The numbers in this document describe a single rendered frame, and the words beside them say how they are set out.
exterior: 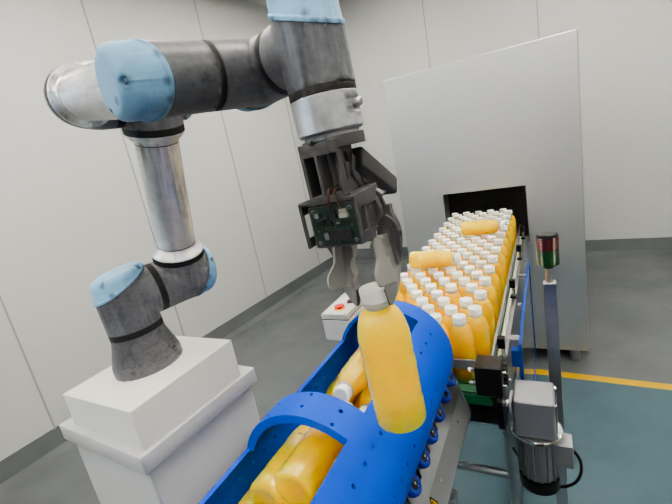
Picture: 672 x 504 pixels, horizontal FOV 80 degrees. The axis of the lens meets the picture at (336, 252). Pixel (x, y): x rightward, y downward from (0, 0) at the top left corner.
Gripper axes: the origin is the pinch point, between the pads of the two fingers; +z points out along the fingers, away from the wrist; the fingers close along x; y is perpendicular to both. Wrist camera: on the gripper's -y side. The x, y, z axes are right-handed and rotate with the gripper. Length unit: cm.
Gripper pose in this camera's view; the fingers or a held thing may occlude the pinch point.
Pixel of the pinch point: (374, 292)
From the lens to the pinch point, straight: 52.4
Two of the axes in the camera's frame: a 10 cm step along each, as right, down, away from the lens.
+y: -4.3, 3.1, -8.5
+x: 8.8, -0.9, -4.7
